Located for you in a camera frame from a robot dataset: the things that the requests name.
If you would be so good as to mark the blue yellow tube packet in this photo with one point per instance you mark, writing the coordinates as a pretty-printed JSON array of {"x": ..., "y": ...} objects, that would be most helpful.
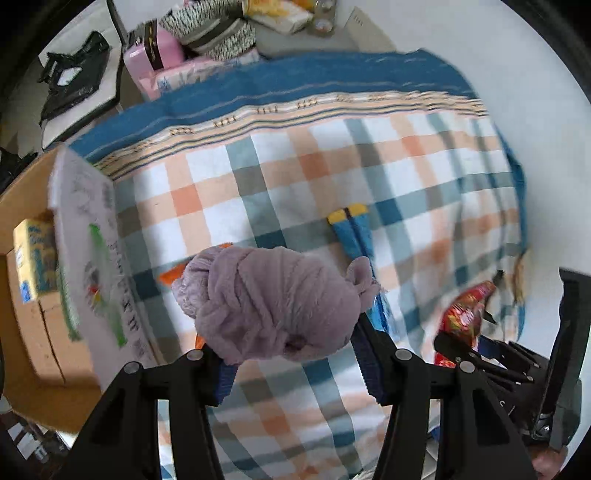
[{"x": 353, "y": 235}]

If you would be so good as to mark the white board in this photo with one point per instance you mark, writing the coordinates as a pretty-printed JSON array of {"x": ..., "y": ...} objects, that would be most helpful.
[{"x": 78, "y": 108}]

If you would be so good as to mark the pink tissue pack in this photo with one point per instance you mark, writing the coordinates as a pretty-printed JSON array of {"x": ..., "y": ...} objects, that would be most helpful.
[{"x": 194, "y": 74}]

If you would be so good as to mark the yellow printed carton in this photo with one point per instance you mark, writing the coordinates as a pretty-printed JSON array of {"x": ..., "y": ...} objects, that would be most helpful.
[{"x": 36, "y": 258}]

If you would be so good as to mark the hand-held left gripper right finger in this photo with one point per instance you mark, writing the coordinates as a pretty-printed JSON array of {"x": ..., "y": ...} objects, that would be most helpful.
[{"x": 373, "y": 369}]

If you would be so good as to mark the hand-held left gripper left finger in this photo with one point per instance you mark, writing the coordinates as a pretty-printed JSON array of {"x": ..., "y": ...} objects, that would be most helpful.
[{"x": 225, "y": 385}]

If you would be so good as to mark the black and white patterned pouch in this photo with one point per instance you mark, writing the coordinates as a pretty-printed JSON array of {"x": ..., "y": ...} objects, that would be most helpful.
[{"x": 212, "y": 32}]

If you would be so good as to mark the white and yellow package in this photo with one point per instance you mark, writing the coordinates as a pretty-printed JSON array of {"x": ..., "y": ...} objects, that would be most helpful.
[{"x": 281, "y": 14}]

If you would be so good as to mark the black plastic bag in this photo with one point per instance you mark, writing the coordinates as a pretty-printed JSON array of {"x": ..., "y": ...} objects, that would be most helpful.
[{"x": 69, "y": 78}]

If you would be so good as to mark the pink box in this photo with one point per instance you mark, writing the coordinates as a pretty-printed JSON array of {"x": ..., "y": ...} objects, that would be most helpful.
[{"x": 152, "y": 48}]

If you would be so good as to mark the cardboard box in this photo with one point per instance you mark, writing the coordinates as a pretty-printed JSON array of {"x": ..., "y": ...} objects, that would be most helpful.
[{"x": 27, "y": 323}]

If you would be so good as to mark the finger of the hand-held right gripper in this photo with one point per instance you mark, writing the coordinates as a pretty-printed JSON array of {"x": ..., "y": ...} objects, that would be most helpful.
[
  {"x": 512, "y": 351},
  {"x": 461, "y": 353}
]

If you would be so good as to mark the lavender fuzzy sock bundle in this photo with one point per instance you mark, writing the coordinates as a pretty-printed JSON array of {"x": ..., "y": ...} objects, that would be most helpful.
[{"x": 268, "y": 304}]

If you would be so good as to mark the plaid blanket with blue border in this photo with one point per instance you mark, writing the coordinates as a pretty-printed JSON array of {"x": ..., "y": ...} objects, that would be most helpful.
[{"x": 323, "y": 152}]

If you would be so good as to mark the white printed plastic bag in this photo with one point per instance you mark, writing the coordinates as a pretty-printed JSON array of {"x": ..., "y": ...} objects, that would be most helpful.
[{"x": 92, "y": 240}]

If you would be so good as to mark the orange packet under cloth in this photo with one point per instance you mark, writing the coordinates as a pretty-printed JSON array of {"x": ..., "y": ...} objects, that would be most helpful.
[{"x": 173, "y": 275}]

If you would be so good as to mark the red snack packet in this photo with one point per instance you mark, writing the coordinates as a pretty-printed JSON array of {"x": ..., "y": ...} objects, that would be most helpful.
[{"x": 464, "y": 314}]

